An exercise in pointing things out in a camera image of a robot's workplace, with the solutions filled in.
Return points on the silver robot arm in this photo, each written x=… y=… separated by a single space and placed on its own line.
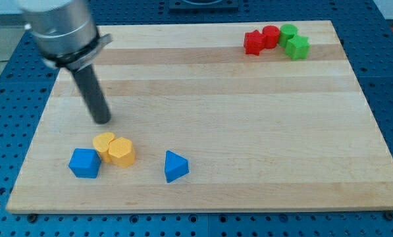
x=67 y=37

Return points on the green cylinder block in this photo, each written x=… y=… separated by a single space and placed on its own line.
x=287 y=32

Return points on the blue cube block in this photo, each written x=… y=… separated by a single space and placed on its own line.
x=85 y=163

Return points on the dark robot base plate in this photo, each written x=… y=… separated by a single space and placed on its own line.
x=202 y=5

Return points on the green star block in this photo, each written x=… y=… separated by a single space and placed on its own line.
x=297 y=47

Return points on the red cylinder block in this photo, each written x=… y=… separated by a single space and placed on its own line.
x=272 y=34

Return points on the yellow hexagon block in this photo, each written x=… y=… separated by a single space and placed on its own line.
x=122 y=153

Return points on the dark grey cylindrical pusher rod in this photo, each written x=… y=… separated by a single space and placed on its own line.
x=88 y=85

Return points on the red star block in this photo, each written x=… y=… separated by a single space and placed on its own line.
x=254 y=42

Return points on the blue triangle block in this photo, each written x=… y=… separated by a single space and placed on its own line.
x=176 y=166

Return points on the wooden board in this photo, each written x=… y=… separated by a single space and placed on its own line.
x=261 y=133

